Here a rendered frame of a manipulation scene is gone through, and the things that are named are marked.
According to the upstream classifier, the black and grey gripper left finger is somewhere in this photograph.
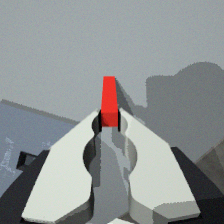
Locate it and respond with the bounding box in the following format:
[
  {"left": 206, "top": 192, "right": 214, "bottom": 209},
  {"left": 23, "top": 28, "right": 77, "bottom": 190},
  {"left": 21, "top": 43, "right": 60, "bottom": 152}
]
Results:
[{"left": 0, "top": 108, "right": 102, "bottom": 224}]

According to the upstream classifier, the red rectangular block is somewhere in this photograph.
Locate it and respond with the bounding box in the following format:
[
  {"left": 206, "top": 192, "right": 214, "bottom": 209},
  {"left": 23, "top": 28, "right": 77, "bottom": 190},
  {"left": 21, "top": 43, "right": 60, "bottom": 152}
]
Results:
[{"left": 101, "top": 76, "right": 118, "bottom": 127}]

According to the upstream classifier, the blue-grey square panel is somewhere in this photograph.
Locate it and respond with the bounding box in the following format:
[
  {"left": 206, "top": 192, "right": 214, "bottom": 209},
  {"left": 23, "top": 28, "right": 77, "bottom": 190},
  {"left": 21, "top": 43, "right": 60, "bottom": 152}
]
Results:
[{"left": 0, "top": 103, "right": 76, "bottom": 197}]

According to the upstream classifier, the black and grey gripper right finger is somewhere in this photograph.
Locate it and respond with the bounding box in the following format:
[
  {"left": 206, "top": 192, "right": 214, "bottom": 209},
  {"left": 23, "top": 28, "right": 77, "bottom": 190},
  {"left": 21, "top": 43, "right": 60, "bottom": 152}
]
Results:
[{"left": 118, "top": 108, "right": 224, "bottom": 224}]

